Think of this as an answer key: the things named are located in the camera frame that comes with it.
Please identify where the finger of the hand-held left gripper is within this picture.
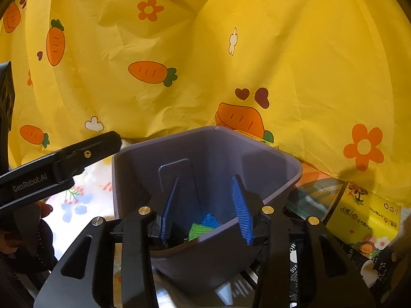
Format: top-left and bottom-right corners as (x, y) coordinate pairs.
(53, 130), (122, 185)

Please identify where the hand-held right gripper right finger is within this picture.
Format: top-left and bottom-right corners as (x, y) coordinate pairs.
(231, 175), (376, 308)

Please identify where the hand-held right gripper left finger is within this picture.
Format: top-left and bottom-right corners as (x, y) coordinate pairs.
(34, 176), (180, 308)

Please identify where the blue foam net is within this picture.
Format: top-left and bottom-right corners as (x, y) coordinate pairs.
(201, 213), (222, 230)

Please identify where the green foam net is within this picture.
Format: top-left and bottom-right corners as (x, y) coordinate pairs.
(188, 223), (216, 241)

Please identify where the grey plastic bin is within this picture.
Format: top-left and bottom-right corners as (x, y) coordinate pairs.
(112, 126), (303, 296)

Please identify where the person's left hand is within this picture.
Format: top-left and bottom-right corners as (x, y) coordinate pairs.
(0, 200), (54, 255)

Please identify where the floral bed sheet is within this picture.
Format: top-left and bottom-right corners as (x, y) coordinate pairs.
(6, 136), (257, 308)

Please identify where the plaid cloth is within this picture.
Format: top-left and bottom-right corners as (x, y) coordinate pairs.
(289, 176), (345, 222)

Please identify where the yellow tissue pack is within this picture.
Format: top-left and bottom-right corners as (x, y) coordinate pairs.
(324, 181), (402, 260)

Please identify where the yellow carrot print curtain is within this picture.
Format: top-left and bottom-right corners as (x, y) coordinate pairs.
(0, 0), (411, 206)

